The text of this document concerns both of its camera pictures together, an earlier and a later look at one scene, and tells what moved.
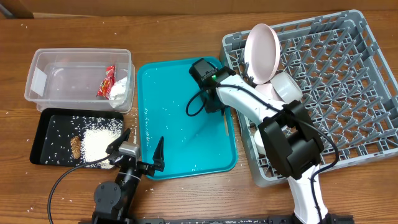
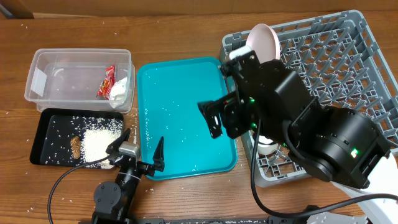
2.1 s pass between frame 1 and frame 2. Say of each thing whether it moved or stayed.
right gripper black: moved
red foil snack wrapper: stayed
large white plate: stayed
